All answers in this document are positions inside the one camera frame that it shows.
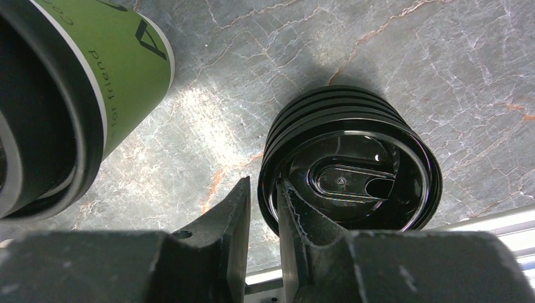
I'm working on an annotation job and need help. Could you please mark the stack of black lids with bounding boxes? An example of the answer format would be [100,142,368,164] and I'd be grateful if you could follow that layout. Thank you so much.
[257,85,443,232]

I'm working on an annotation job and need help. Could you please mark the green paper coffee cup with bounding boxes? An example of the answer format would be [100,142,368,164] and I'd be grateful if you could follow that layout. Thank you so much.
[32,1,175,158]

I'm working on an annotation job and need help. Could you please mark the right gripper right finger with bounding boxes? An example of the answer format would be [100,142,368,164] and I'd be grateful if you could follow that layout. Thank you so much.
[277,181,534,302]

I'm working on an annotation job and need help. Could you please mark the black plastic cup lid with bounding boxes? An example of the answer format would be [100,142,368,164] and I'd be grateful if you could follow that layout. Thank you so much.
[1,1,105,223]

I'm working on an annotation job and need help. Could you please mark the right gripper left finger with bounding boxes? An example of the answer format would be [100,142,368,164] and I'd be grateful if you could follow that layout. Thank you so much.
[1,177,251,302]

